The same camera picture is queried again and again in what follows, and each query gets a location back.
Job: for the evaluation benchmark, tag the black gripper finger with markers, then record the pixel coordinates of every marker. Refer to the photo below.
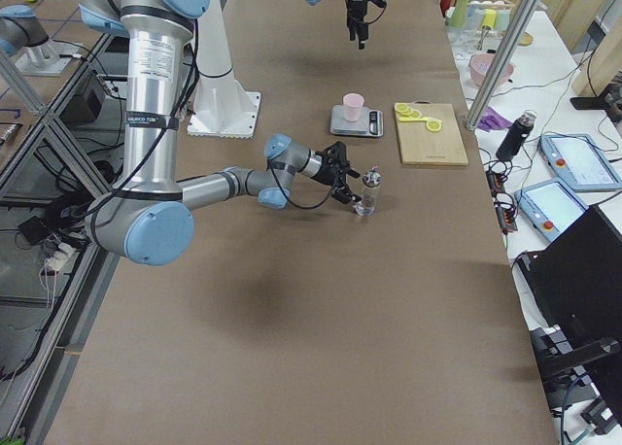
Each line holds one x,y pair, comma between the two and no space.
354,173
343,194
352,30
362,34

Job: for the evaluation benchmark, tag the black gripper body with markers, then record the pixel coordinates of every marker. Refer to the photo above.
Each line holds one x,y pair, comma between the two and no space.
322,171
354,6

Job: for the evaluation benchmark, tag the glass sauce bottle metal spout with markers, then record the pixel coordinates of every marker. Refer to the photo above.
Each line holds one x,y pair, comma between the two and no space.
371,183

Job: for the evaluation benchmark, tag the pink plastic cup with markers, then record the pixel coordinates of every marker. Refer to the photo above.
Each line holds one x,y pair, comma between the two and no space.
352,104

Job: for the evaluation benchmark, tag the digital kitchen scale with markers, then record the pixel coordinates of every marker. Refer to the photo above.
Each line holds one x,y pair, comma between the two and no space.
368,125

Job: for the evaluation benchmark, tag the wooden cutting board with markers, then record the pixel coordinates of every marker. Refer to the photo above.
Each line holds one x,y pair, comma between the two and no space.
420,147

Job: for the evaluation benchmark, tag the lemon slice by knife tip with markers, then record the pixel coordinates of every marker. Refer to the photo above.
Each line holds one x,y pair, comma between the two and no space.
433,125

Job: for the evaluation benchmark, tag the green bottle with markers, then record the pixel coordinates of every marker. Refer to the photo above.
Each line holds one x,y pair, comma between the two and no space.
459,14

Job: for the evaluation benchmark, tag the pink bowl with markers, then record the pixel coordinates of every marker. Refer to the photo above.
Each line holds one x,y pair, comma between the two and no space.
479,65

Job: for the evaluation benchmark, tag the purple cloth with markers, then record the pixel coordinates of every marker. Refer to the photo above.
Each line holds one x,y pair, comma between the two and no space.
492,120

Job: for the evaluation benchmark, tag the black power strip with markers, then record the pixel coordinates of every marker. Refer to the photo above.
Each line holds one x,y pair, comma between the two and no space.
503,202

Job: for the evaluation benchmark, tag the black water bottle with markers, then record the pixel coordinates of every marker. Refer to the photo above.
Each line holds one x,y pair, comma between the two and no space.
516,135

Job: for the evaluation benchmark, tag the teach pendant near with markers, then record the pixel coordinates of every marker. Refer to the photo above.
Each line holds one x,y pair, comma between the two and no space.
551,207

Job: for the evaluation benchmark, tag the teach pendant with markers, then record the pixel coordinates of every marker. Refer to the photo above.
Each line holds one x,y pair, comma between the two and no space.
551,207
577,161

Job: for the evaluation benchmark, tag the teach pendant far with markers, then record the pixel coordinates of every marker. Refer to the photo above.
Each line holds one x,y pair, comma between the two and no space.
577,161

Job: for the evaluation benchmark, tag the black computer monitor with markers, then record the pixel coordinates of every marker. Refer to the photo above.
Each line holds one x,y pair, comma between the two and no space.
576,283

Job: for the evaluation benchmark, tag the lemon slice near handle end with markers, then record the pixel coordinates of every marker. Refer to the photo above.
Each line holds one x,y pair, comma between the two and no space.
403,108

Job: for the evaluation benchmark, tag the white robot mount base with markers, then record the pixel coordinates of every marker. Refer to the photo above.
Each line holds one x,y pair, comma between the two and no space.
221,106

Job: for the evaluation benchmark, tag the aluminium frame post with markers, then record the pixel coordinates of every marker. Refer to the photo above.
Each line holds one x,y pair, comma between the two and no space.
517,26

